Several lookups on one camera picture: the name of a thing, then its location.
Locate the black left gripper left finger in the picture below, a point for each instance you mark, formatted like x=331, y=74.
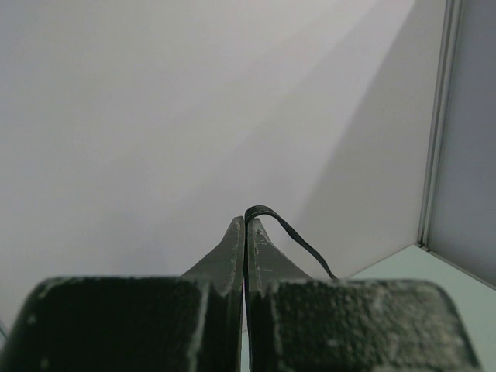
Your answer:
x=191, y=322

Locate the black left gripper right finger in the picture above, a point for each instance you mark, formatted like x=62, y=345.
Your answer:
x=298, y=323

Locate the aluminium frame post right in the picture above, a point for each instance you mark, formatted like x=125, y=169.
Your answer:
x=447, y=53

